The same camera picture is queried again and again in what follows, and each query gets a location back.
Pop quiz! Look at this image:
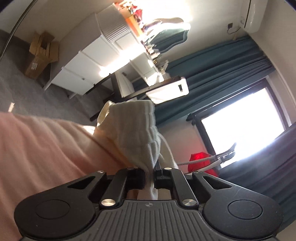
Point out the wall mirror with teal reflection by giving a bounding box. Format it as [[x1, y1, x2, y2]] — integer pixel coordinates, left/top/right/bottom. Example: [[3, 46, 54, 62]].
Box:
[[142, 17, 191, 54]]

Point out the bright window with dark frame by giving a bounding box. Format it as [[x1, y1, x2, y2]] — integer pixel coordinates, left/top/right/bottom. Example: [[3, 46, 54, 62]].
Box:
[[187, 79, 289, 168]]

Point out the grey metal pole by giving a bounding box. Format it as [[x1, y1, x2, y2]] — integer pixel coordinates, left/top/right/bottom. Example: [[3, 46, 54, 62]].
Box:
[[1, 1, 37, 60]]

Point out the brown cardboard box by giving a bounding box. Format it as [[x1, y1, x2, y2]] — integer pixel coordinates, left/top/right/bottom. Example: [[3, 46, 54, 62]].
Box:
[[24, 31, 59, 79]]

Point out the teal curtain right of window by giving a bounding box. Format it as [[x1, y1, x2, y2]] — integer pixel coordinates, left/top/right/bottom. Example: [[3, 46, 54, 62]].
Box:
[[219, 124, 295, 229]]

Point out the white wall air conditioner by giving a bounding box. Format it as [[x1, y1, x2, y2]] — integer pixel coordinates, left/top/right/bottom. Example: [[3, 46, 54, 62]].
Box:
[[239, 0, 268, 34]]

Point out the teal curtain left of window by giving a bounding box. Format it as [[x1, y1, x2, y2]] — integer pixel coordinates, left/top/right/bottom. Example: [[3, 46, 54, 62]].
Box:
[[154, 36, 275, 127]]

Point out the teal curtain of window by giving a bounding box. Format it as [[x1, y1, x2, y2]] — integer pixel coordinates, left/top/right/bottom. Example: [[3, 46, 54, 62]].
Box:
[[219, 124, 295, 229], [154, 36, 275, 127]]

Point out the white drawer dresser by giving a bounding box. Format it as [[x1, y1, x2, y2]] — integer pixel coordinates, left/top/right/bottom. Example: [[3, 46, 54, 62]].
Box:
[[43, 4, 167, 100]]

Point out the red bag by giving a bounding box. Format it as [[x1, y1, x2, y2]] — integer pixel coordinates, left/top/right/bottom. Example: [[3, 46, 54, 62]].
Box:
[[188, 152, 218, 177]]

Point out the white chair with dark frame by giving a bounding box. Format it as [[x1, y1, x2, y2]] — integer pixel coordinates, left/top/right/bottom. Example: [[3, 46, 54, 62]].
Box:
[[83, 70, 190, 122]]

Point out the pastel tie-dye bed sheet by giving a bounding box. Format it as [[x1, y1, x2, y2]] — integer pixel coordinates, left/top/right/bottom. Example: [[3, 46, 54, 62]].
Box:
[[1, 113, 130, 240]]

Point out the cream white zip jacket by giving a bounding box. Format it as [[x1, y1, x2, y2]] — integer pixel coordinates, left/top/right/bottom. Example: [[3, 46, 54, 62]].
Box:
[[97, 100, 177, 200]]

